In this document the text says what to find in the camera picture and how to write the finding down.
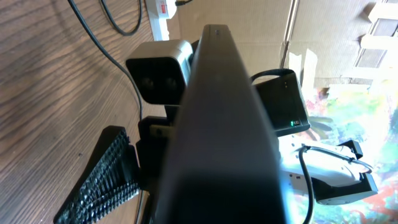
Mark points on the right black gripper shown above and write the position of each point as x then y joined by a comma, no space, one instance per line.
110,176

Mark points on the Samsung Galaxy smartphone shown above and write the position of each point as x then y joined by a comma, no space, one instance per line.
223,163

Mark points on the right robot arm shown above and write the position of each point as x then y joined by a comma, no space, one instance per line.
327,174

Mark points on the white power strip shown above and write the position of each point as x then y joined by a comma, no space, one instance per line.
159,26

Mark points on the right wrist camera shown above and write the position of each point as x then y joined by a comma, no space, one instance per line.
161,70

